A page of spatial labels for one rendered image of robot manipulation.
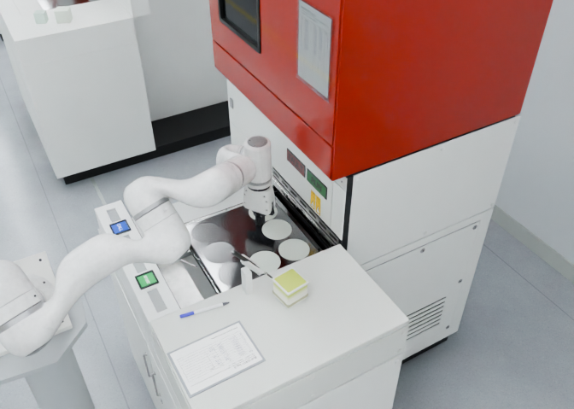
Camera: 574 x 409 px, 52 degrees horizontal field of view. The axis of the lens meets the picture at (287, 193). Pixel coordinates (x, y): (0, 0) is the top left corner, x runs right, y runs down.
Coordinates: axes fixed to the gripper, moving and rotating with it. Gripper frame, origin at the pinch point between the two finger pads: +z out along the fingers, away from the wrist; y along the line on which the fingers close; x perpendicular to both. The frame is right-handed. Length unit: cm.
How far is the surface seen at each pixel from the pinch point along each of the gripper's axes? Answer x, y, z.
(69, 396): -66, -35, 39
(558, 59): 147, 74, -12
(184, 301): -39.2, -4.3, 4.0
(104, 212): -25, -46, -4
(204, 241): -16.0, -12.2, 2.1
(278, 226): 1.3, 6.1, 1.9
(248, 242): -9.7, 0.8, 2.1
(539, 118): 147, 73, 20
